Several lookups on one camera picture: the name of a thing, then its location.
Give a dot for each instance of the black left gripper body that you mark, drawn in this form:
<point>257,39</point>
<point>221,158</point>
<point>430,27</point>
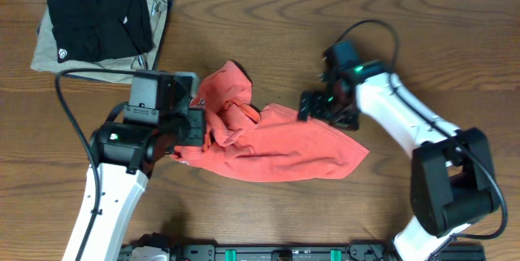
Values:
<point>187,130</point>

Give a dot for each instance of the black folded garment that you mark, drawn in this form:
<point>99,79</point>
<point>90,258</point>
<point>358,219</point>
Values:
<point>96,30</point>

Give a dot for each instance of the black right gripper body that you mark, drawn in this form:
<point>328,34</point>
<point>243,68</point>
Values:
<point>328,110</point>

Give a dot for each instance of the red printed t-shirt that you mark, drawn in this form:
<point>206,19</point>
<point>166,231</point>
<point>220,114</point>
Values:
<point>270,145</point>

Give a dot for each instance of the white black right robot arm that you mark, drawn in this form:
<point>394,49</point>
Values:
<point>453,184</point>

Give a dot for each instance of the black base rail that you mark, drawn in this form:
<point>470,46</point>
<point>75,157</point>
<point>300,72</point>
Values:
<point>361,251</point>

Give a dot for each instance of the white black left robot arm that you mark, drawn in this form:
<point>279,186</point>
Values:
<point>124,155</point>

